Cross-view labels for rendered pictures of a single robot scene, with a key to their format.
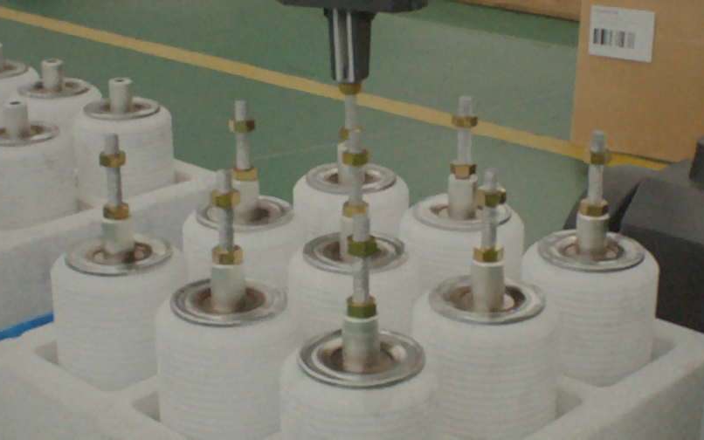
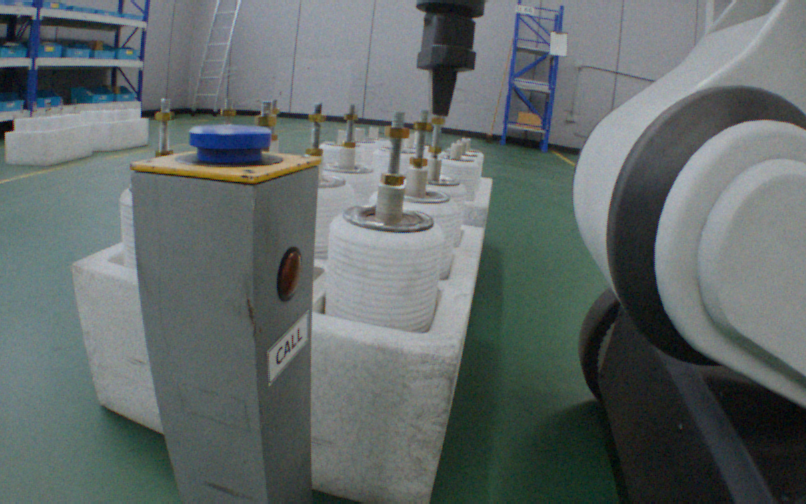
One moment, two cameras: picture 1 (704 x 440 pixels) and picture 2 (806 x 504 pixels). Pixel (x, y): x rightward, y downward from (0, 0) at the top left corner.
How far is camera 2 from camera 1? 85 cm
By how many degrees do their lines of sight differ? 53
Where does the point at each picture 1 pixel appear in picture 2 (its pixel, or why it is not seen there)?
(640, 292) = (361, 250)
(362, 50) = (437, 94)
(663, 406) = (332, 352)
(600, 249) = (381, 213)
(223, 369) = not seen: hidden behind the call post
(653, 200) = not seen: hidden behind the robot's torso
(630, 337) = (352, 288)
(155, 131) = (454, 168)
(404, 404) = (125, 202)
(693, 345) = (427, 340)
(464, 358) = not seen: hidden behind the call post
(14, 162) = (378, 157)
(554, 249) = (372, 208)
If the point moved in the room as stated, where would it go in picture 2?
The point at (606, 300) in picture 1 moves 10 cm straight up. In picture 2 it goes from (336, 243) to (346, 114)
